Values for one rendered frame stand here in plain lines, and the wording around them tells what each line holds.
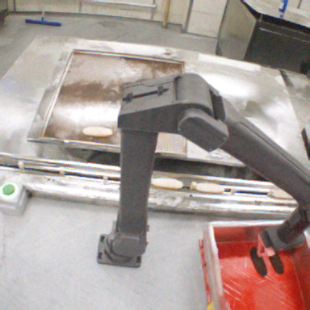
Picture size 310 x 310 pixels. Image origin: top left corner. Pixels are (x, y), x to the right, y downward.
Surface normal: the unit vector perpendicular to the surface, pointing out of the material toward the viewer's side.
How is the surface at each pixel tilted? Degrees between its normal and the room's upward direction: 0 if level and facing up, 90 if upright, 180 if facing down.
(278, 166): 87
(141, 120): 90
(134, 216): 87
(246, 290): 0
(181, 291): 0
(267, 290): 0
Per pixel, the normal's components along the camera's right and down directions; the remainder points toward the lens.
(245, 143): 0.00, 0.69
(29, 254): 0.14, -0.69
